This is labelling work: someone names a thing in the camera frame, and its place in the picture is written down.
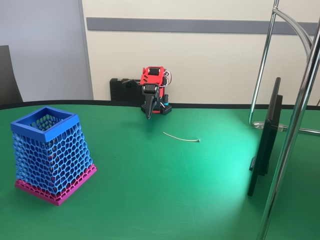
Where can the thin white stick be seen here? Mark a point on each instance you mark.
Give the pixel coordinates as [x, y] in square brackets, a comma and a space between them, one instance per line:
[181, 139]

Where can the black plastic tool case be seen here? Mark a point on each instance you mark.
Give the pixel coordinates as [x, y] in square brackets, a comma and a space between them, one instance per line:
[122, 92]

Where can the chrome tube stand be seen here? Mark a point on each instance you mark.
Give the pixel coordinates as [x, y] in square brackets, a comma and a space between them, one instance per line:
[287, 140]

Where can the clear plastic stand foot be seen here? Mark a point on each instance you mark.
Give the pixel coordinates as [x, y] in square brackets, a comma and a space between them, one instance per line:
[260, 125]

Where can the dark chair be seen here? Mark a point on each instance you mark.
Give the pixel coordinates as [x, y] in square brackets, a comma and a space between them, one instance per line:
[8, 80]

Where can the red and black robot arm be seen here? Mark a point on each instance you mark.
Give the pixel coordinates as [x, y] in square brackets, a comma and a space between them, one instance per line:
[150, 77]

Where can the green table cloth black border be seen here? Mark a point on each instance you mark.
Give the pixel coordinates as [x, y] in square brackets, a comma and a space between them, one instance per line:
[150, 187]

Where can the black monitor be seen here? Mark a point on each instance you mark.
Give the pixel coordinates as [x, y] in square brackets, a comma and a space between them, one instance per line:
[266, 145]

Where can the blue and pink mesh basket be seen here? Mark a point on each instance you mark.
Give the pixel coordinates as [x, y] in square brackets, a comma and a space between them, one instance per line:
[50, 155]

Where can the grey wall rail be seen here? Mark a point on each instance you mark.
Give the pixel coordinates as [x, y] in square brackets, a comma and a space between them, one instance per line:
[200, 25]

